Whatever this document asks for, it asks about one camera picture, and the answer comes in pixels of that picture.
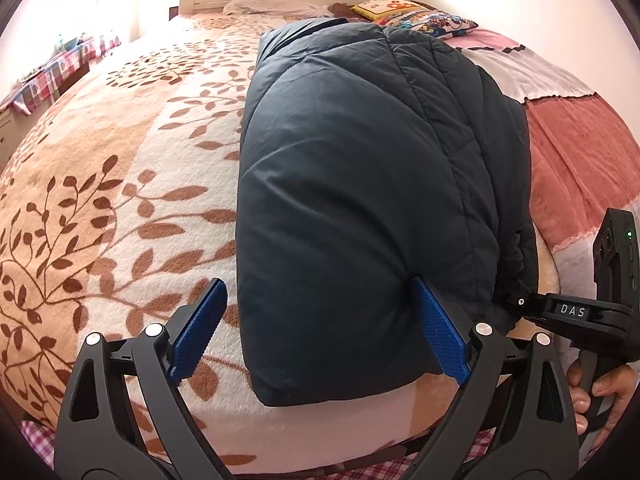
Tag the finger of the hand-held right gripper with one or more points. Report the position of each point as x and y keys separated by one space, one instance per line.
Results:
x=525 y=306

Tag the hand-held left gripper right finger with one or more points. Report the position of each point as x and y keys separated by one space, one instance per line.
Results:
x=440 y=330

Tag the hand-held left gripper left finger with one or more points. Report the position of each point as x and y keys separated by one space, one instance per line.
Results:
x=197 y=330

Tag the dark teal quilted jacket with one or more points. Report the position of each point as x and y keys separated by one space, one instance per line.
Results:
x=350 y=185

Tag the person's right hand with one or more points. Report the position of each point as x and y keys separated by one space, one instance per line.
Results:
x=612 y=387

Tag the leaf print fleece blanket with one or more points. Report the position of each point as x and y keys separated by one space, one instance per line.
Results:
x=125 y=210

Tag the pink and red patchwork quilt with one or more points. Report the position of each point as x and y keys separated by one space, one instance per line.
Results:
x=575 y=145

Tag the white drawer cabinet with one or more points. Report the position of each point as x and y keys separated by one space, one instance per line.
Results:
x=5 y=130

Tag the pink plaid tablecloth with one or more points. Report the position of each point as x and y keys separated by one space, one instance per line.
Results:
x=55 y=70

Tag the cartoon print pillow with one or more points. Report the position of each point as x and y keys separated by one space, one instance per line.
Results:
x=430 y=24

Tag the yellow printed cushion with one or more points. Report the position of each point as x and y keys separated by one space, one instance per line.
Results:
x=385 y=9

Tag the white crumpled cloth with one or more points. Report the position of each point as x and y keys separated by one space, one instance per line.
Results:
x=270 y=7

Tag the brown plush blanket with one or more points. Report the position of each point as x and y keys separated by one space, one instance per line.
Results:
x=342 y=10

